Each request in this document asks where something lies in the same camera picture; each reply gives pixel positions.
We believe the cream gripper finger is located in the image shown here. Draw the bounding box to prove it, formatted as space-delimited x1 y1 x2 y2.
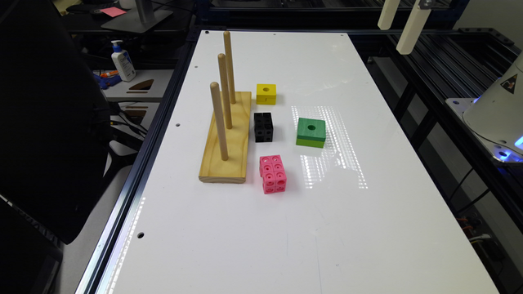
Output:
378 0 400 30
396 0 432 55

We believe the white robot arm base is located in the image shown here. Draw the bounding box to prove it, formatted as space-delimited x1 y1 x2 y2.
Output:
445 56 522 164

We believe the green wooden block with hole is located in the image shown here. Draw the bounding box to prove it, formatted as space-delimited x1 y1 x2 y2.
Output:
296 118 326 148

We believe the yellow wooden block with hole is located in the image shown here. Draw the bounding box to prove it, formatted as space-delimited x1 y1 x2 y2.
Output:
256 84 277 105

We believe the rear wooden peg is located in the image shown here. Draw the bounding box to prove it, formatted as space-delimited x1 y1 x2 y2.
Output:
223 30 236 104

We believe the wooden peg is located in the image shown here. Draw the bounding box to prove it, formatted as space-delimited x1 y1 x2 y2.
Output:
223 30 236 104
217 53 232 129
210 82 229 161

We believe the black linking cube block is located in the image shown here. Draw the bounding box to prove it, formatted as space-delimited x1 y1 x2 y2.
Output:
254 113 274 143

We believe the middle wooden peg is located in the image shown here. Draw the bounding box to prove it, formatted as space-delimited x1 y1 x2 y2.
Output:
217 53 232 129

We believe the front wooden peg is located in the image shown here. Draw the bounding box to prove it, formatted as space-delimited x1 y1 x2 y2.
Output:
210 82 229 161

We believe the pink linking cube block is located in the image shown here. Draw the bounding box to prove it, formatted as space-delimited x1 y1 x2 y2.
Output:
259 155 287 194

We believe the wooden peg board base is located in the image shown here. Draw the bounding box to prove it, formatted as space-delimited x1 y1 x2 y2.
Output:
198 90 253 185

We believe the silver monitor stand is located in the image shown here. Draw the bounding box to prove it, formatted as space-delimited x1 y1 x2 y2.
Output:
101 0 172 33

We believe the white lotion pump bottle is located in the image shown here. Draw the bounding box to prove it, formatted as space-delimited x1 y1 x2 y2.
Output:
111 40 136 82

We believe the pink sticky note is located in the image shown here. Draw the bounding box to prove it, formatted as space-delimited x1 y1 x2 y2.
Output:
101 7 127 17

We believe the blue and orange tool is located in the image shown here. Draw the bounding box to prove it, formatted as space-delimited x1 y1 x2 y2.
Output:
93 70 122 90

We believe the black office chair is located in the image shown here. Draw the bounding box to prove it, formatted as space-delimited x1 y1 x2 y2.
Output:
1 0 111 293

